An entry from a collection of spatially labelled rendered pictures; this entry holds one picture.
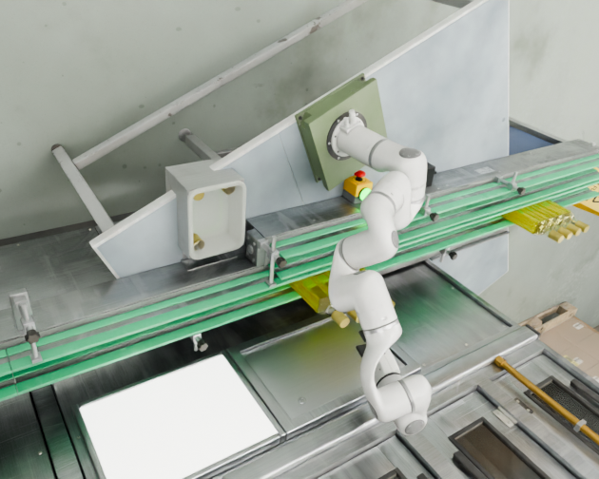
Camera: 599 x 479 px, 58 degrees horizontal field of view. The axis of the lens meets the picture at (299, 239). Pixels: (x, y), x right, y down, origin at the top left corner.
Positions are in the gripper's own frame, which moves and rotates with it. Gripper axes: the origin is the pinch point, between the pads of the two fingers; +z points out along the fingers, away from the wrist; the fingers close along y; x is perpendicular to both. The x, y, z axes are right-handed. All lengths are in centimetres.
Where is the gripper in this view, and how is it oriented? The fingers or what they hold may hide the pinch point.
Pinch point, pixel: (364, 342)
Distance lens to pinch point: 151.4
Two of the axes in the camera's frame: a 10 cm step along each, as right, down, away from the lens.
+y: 0.9, -8.4, -5.3
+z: -3.1, -5.3, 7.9
